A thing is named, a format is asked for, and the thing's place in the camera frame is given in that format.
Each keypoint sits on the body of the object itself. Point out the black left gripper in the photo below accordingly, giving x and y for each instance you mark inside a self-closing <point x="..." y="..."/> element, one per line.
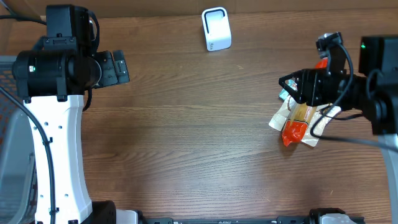
<point x="113" y="75"/>

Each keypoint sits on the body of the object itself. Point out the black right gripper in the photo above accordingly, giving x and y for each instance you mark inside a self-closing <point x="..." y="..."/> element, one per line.
<point x="309" y="81"/>

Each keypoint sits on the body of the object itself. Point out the beige brown snack pouch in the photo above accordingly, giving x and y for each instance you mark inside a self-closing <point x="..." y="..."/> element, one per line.
<point x="278" y="120"/>

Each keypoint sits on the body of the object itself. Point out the orange spaghetti pasta pack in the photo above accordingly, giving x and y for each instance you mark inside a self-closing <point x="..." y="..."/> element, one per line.
<point x="298" y="123"/>

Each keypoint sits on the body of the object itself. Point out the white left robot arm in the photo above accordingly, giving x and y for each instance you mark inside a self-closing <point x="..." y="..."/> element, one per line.
<point x="52" y="84"/>

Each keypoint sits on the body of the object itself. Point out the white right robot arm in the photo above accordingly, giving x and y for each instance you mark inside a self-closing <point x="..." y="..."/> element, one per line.
<point x="373" y="92"/>

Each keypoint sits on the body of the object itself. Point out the white barcode scanner stand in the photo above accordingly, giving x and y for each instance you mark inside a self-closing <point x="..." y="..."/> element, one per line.
<point x="216" y="29"/>

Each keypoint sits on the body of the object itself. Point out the dark grey plastic basket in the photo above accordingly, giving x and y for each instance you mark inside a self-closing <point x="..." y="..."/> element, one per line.
<point x="18" y="179"/>

